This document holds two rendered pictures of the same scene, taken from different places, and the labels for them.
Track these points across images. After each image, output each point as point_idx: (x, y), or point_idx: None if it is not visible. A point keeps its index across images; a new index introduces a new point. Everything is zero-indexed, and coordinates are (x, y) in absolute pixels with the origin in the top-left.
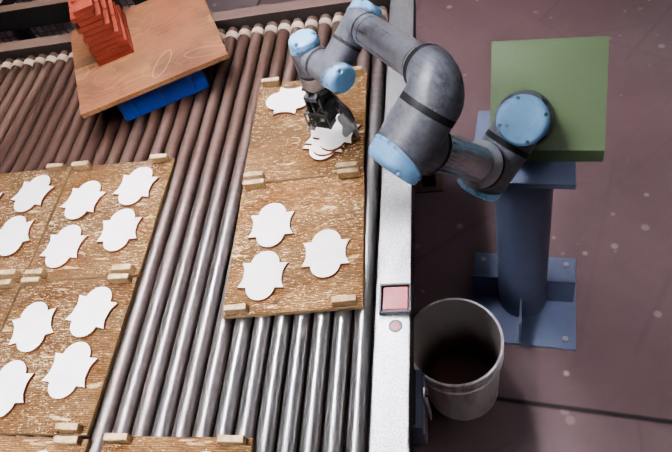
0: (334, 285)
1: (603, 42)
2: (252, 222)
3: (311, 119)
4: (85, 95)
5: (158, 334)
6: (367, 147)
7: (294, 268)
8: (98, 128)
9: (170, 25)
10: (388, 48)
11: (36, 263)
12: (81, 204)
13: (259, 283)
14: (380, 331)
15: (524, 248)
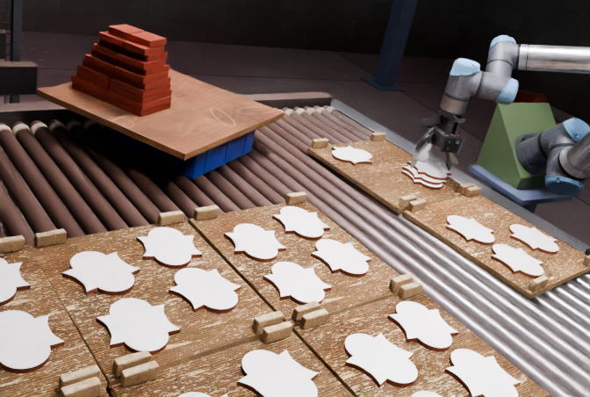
0: (566, 256)
1: (548, 106)
2: (450, 231)
3: (449, 141)
4: (162, 139)
5: (496, 328)
6: None
7: (527, 252)
8: (158, 188)
9: (182, 91)
10: (585, 53)
11: (282, 306)
12: (261, 244)
13: (525, 264)
14: None
15: None
